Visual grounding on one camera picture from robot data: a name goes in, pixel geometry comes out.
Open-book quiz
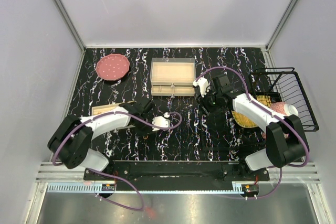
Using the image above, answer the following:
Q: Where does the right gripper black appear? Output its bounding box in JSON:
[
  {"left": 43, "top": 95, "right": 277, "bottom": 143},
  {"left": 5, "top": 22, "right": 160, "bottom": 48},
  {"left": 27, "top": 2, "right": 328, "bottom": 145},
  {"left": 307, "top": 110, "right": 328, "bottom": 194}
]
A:
[{"left": 195, "top": 87, "right": 222, "bottom": 116}]

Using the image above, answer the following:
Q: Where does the beige jewelry box with drawers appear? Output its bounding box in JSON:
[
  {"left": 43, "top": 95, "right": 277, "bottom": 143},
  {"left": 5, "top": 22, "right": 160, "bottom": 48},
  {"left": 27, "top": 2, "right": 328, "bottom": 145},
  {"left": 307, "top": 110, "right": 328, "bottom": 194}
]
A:
[{"left": 150, "top": 58, "right": 196, "bottom": 98}]

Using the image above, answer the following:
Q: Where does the beige jewelry tray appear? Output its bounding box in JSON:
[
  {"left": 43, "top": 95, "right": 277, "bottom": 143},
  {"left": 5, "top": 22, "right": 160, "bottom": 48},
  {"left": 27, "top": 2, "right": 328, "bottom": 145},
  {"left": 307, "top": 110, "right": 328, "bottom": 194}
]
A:
[{"left": 91, "top": 101, "right": 135, "bottom": 131}]

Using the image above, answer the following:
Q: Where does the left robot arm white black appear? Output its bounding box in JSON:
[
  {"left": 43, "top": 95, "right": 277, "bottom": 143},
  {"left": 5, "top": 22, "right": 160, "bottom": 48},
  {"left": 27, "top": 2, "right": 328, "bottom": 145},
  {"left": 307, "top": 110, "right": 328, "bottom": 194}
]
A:
[{"left": 47, "top": 98, "right": 154, "bottom": 180}]

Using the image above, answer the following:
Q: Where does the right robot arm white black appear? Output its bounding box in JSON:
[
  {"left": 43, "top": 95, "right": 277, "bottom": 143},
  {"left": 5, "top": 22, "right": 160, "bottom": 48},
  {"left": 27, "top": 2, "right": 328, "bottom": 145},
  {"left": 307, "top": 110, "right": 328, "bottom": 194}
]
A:
[{"left": 193, "top": 74, "right": 309, "bottom": 180}]

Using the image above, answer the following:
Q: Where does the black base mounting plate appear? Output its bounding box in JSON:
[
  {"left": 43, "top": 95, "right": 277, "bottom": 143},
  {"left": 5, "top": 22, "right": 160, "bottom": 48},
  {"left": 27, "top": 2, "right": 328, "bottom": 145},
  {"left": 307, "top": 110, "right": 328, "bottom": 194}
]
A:
[{"left": 83, "top": 160, "right": 270, "bottom": 192}]

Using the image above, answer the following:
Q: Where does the yellow woven bamboo plate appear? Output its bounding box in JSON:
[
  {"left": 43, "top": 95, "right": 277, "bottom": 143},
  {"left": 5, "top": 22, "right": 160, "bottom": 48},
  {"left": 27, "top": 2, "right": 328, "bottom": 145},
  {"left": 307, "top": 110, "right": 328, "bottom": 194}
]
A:
[{"left": 232, "top": 95, "right": 271, "bottom": 129}]

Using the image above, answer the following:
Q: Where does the pink dotted plate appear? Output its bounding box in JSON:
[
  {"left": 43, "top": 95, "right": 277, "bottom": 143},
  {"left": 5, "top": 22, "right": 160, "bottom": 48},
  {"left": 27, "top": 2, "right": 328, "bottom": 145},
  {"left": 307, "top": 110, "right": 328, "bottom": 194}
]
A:
[{"left": 96, "top": 54, "right": 130, "bottom": 81}]

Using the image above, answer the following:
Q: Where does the pink floral ceramic bowl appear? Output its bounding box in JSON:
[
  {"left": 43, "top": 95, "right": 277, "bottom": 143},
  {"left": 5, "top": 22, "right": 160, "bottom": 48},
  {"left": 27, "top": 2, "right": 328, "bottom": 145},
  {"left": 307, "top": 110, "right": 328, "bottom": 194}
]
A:
[{"left": 270, "top": 102, "right": 299, "bottom": 116}]

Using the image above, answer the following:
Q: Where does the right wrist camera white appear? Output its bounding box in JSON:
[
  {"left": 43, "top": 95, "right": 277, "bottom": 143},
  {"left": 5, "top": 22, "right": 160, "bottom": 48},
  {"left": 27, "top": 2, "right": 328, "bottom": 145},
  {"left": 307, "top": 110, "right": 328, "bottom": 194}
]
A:
[{"left": 193, "top": 77, "right": 210, "bottom": 97}]

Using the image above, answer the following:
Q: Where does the black wire dish rack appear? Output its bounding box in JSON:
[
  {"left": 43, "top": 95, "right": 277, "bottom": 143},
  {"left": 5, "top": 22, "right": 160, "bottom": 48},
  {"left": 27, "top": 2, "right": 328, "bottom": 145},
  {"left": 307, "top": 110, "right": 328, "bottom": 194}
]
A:
[{"left": 198, "top": 67, "right": 320, "bottom": 154}]

